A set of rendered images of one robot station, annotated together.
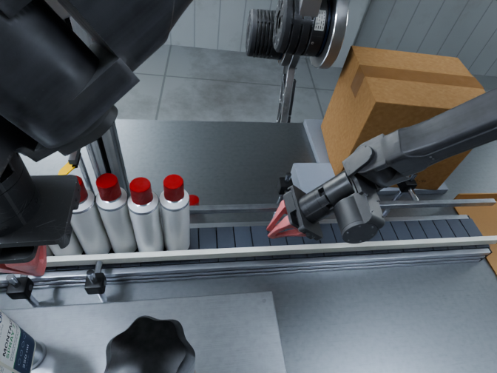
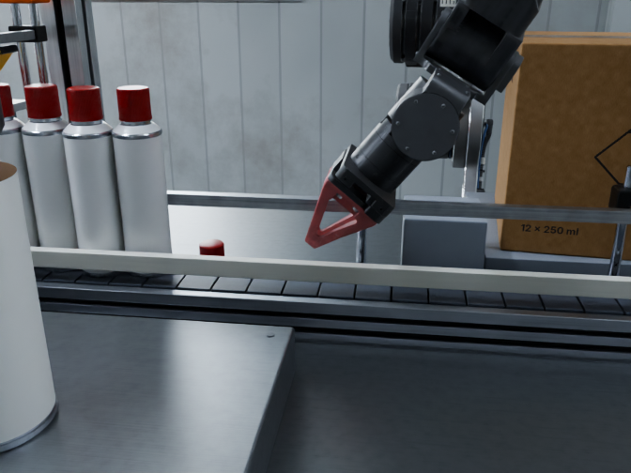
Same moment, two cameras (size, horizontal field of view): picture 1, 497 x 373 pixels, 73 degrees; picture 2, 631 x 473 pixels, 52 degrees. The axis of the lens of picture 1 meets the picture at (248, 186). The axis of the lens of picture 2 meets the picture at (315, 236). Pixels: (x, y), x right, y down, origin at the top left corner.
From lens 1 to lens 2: 0.50 m
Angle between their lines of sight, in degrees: 34
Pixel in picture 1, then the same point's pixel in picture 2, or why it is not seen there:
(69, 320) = not seen: outside the picture
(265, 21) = not seen: hidden behind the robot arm
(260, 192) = (347, 259)
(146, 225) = (84, 169)
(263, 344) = (236, 381)
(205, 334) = (130, 356)
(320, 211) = (381, 148)
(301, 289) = (375, 367)
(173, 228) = (130, 188)
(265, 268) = (303, 317)
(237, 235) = not seen: hidden behind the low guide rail
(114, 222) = (40, 165)
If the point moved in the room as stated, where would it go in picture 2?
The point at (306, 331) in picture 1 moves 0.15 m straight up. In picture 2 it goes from (360, 419) to (364, 261)
